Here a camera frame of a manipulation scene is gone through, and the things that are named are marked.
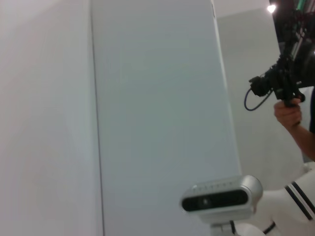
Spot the black video camera rig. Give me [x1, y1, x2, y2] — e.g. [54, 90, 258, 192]
[248, 0, 315, 109]

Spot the blue camera cable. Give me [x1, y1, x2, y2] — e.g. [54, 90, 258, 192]
[244, 87, 269, 112]

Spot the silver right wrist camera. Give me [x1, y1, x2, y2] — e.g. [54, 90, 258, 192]
[180, 175, 264, 236]

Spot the person's bare forearm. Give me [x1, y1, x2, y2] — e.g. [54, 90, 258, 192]
[283, 121, 315, 163]

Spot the person's hand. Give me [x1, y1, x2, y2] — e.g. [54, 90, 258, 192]
[273, 97, 302, 129]

